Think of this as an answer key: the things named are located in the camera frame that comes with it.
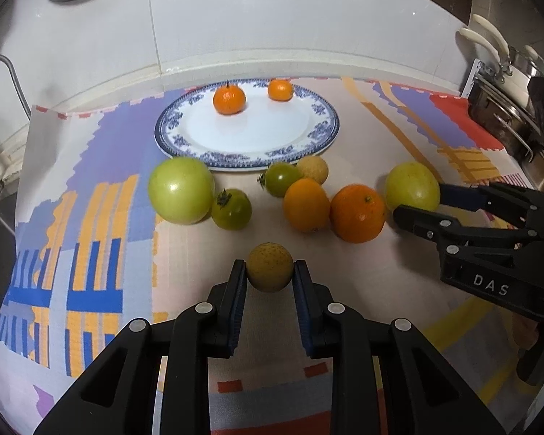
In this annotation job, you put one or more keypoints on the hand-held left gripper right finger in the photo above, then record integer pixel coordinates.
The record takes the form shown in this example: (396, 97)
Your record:
(304, 312)

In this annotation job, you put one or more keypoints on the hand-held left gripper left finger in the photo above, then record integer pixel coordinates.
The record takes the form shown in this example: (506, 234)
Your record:
(235, 308)

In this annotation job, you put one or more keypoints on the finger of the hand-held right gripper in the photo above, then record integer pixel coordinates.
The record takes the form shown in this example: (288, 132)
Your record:
(460, 195)
(417, 220)

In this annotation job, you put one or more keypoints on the yellow-green apple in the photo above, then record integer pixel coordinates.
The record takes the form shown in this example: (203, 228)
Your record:
(411, 186)

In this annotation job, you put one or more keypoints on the tan round longan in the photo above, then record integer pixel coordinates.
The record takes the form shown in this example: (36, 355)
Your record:
(313, 168)
(269, 272)

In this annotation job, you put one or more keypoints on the deep orange orange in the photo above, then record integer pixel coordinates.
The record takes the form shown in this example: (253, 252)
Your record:
(357, 213)

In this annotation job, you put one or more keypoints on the small green tomato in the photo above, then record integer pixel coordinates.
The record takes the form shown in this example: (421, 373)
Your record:
(232, 210)
(279, 179)

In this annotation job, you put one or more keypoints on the yellow-orange orange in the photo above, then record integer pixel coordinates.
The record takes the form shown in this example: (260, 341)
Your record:
(306, 205)

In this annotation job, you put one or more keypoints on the large green tomato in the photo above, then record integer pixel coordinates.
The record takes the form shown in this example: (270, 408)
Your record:
(181, 189)

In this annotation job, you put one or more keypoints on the blue and white patterned plate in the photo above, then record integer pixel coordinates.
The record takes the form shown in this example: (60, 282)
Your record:
(249, 138)

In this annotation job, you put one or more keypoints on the small mandarin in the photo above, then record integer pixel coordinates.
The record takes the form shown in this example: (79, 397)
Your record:
(280, 90)

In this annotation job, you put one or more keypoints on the mandarin with stem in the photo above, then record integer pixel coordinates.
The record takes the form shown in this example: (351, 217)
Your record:
(229, 100)

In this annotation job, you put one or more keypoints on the person's right hand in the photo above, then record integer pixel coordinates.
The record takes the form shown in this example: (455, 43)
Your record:
(525, 333)

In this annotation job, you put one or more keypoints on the white dish rack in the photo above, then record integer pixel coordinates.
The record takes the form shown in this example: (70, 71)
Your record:
(473, 77)

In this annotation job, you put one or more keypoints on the cream pot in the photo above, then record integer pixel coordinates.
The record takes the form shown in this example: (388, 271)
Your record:
(512, 80)

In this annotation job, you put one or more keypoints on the colourful printed table mat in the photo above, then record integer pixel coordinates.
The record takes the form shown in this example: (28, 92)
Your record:
(118, 217)

